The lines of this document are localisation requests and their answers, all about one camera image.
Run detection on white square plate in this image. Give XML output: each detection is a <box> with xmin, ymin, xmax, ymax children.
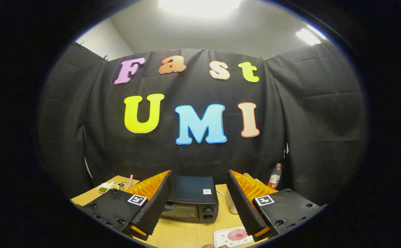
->
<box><xmin>213</xmin><ymin>226</ymin><xmax>255</xmax><ymax>248</ymax></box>

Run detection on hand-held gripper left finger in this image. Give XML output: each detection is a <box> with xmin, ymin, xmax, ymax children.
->
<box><xmin>80</xmin><ymin>169</ymin><xmax>173</xmax><ymax>241</ymax></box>

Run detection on black toaster oven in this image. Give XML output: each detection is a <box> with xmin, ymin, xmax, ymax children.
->
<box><xmin>159</xmin><ymin>175</ymin><xmax>220</xmax><ymax>224</ymax></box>

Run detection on red label water bottle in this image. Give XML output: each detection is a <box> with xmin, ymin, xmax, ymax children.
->
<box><xmin>268</xmin><ymin>163</ymin><xmax>282</xmax><ymax>188</ymax></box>

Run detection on pink round food slice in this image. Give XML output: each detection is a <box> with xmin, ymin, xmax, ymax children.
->
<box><xmin>227</xmin><ymin>229</ymin><xmax>248</xmax><ymax>241</ymax></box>

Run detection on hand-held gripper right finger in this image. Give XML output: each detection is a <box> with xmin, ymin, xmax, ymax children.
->
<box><xmin>226</xmin><ymin>169</ymin><xmax>327</xmax><ymax>238</ymax></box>

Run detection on ceiling light panel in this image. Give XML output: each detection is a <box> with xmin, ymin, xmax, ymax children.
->
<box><xmin>296</xmin><ymin>25</ymin><xmax>327</xmax><ymax>46</ymax></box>
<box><xmin>158</xmin><ymin>0</ymin><xmax>242</xmax><ymax>15</ymax></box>

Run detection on white divided seasoning dish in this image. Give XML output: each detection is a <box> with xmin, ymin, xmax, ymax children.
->
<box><xmin>97</xmin><ymin>182</ymin><xmax>120</xmax><ymax>193</ymax></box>

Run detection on white pop-up toaster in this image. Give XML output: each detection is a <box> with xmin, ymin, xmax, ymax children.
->
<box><xmin>226</xmin><ymin>188</ymin><xmax>239</xmax><ymax>215</ymax></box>

